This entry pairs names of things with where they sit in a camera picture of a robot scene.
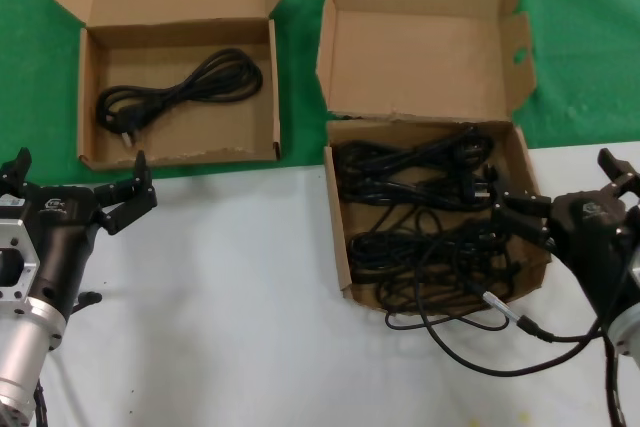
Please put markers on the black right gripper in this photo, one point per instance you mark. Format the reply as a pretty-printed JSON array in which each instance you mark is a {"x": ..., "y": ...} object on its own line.
[{"x": 595, "y": 237}]

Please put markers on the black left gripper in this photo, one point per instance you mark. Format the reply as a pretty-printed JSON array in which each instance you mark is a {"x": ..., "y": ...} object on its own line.
[{"x": 65, "y": 237}]

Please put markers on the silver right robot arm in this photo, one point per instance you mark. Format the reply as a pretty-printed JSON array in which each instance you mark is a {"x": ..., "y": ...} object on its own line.
[{"x": 627, "y": 337}]

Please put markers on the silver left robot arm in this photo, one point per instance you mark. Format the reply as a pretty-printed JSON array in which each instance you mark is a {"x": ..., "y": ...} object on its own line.
[{"x": 25, "y": 347}]

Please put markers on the cardboard box with torn lid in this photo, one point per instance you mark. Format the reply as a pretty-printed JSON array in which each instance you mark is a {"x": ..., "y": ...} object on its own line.
[{"x": 420, "y": 62}]

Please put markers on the green table cloth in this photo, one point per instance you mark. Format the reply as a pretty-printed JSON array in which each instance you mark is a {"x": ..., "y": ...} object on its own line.
[{"x": 575, "y": 22}]

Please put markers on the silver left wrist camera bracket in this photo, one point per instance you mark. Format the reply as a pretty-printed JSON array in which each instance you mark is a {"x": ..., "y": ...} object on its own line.
[{"x": 15, "y": 242}]

